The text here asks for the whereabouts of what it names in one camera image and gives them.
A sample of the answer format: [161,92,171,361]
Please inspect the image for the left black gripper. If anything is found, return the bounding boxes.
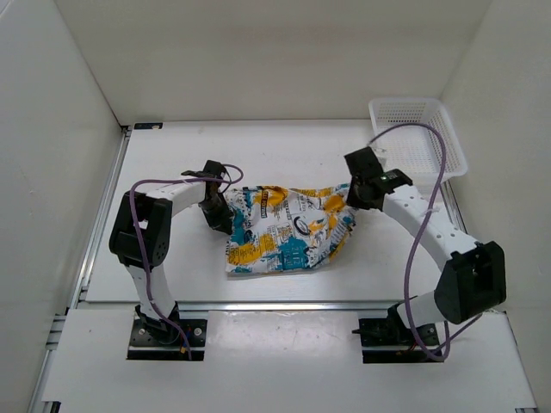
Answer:
[198,193,234,234]

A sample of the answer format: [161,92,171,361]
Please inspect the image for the colourful printed shorts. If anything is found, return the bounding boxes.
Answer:
[226,183,356,275]

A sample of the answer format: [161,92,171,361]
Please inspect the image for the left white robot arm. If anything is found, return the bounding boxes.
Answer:
[108,160,235,344]

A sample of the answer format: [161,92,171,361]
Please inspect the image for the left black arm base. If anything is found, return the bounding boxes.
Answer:
[127,317,207,361]

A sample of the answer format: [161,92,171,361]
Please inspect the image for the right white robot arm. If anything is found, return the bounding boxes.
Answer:
[344,147,506,344]

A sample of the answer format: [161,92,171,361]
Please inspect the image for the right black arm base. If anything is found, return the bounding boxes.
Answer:
[351,318,433,365]

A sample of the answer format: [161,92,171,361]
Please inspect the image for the white plastic mesh basket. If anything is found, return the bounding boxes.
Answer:
[368,97,467,194]

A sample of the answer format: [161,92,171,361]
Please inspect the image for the black corner label plate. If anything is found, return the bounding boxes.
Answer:
[133,122,164,130]

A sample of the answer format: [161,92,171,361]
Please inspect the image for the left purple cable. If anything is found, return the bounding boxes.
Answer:
[128,163,245,361]

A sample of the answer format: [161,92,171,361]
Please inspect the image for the purple cable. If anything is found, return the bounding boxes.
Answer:
[368,122,483,362]
[128,163,245,361]

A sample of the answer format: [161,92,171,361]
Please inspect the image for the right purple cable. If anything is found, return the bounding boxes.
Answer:
[368,122,483,362]

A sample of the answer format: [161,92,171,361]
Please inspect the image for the front aluminium rail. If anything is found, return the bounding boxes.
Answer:
[178,300,397,312]

